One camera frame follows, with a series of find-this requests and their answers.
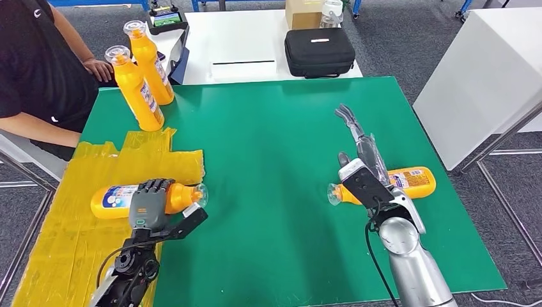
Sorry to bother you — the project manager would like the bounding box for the white bench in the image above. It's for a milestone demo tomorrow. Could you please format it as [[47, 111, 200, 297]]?
[[0, 129, 68, 183]]

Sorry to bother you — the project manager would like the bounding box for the orange bottle with clear cap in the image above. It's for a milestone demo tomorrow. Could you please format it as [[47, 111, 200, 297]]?
[[123, 20, 175, 106], [89, 182, 209, 220], [327, 166, 437, 207], [104, 45, 165, 132]]

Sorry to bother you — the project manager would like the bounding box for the steel table frame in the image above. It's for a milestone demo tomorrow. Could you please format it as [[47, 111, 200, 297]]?
[[0, 150, 58, 297], [459, 99, 542, 268]]

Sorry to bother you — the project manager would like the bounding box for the brown cardboard box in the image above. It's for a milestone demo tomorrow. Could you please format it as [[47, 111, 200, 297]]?
[[285, 0, 327, 31]]

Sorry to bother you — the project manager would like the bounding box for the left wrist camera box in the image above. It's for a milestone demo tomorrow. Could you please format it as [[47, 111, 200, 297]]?
[[169, 202, 209, 238]]

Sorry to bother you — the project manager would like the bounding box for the person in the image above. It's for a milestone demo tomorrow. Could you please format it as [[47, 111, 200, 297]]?
[[0, 0, 116, 162]]

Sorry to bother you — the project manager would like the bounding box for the yellow plastic tape sheet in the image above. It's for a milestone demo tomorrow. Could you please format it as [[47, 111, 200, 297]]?
[[12, 127, 206, 307]]

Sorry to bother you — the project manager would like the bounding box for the clear plastic jug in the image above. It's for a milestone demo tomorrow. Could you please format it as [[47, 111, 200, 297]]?
[[320, 0, 345, 29]]

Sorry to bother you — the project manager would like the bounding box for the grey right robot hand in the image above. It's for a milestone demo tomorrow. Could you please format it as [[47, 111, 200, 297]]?
[[334, 104, 392, 187]]

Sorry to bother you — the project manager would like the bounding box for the blue metal rack frame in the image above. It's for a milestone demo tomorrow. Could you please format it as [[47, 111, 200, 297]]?
[[350, 0, 475, 21], [49, 0, 151, 12], [191, 0, 289, 12]]

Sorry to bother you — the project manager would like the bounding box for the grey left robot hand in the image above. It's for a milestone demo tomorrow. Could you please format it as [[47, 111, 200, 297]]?
[[128, 178, 176, 232]]

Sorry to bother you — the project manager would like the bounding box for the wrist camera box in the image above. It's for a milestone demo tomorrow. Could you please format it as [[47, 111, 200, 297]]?
[[169, 202, 209, 238], [338, 159, 396, 209]]

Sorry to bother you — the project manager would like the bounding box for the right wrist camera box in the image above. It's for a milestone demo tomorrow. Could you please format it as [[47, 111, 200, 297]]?
[[338, 159, 396, 209]]

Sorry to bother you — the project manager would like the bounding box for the person's left hand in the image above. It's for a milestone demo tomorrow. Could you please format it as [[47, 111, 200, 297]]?
[[82, 58, 116, 83]]

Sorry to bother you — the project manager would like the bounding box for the black remote with screen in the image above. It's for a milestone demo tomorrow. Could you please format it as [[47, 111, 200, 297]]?
[[146, 4, 189, 36]]

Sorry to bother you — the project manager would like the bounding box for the tablet with blue cover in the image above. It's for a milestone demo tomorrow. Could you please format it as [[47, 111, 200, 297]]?
[[167, 25, 191, 86]]

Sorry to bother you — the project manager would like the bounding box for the large white table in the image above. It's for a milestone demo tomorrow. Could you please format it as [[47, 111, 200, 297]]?
[[412, 7, 542, 171]]

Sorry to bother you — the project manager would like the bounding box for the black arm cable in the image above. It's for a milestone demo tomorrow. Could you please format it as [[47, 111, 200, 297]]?
[[364, 199, 401, 307]]

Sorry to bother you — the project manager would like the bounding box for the green table mat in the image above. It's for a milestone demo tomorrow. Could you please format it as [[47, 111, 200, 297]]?
[[78, 76, 507, 307]]

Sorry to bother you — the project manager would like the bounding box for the black zippered carrying case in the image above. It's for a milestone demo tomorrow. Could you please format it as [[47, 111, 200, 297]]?
[[284, 27, 357, 80]]

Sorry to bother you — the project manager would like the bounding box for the white floor cable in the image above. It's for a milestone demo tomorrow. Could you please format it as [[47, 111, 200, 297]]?
[[470, 292, 542, 307]]

